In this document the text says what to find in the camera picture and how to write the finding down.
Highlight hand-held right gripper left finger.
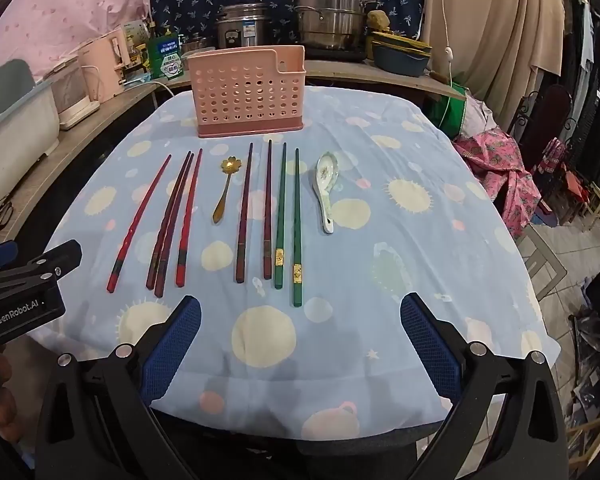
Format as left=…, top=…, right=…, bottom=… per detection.
left=35, top=295, right=202, bottom=480

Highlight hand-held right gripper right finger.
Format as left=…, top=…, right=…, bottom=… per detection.
left=400, top=292, right=568, bottom=480

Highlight dark red twisted chopstick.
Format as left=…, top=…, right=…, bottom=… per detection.
left=235, top=142, right=254, bottom=283
left=263, top=139, right=273, bottom=281

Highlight pink perforated utensil basket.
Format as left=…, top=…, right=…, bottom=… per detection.
left=187, top=45, right=307, bottom=138

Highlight dark brown chopstick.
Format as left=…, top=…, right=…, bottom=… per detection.
left=146, top=150, right=193, bottom=291
left=154, top=153, right=196, bottom=297

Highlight blue printed tablecloth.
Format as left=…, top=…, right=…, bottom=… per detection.
left=45, top=82, right=551, bottom=441

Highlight white storage bin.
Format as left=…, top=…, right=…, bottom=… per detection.
left=0, top=59, right=61, bottom=176

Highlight gold flower spoon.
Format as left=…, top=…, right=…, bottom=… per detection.
left=211, top=156, right=237, bottom=223

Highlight green chopstick gold band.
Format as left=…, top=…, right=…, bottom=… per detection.
left=274, top=142, right=288, bottom=290
left=293, top=148, right=304, bottom=308

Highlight white kitchen appliance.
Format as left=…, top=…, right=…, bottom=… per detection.
left=50, top=57, right=101, bottom=131

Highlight pink patterned cloth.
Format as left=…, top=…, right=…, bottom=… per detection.
left=454, top=129, right=537, bottom=238

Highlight white ceramic floral spoon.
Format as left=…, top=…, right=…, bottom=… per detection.
left=315, top=152, right=342, bottom=235

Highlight pink kitchen appliance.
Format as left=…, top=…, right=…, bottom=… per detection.
left=77, top=30, right=131, bottom=98

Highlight small wooden stool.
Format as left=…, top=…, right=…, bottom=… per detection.
left=575, top=182, right=600, bottom=231

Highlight green bag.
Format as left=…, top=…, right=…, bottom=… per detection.
left=424, top=85, right=468, bottom=136

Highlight green printed box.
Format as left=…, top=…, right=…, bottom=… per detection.
left=147, top=35, right=183, bottom=81

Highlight pink floral curtain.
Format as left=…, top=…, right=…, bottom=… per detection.
left=0, top=0, right=153, bottom=81

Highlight dark metal chair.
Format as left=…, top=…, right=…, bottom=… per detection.
left=522, top=84, right=578, bottom=171

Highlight glass food container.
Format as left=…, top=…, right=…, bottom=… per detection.
left=181, top=35, right=217, bottom=57

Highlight blue baking dish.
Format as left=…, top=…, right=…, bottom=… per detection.
left=372, top=44, right=431, bottom=77

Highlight yellow rimmed dish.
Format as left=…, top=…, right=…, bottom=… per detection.
left=371, top=31, right=433, bottom=56

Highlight hanging clothes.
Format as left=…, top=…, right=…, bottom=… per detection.
left=555, top=0, right=600, bottom=201

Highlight silver rice cooker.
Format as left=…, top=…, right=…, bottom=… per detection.
left=216, top=4, right=271, bottom=53

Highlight beige curtain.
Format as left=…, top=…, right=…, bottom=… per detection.
left=422, top=0, right=566, bottom=126

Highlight steel steamer pot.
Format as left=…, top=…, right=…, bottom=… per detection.
left=294, top=0, right=381, bottom=51

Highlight white cable with switch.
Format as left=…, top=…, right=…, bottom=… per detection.
left=432, top=0, right=456, bottom=128

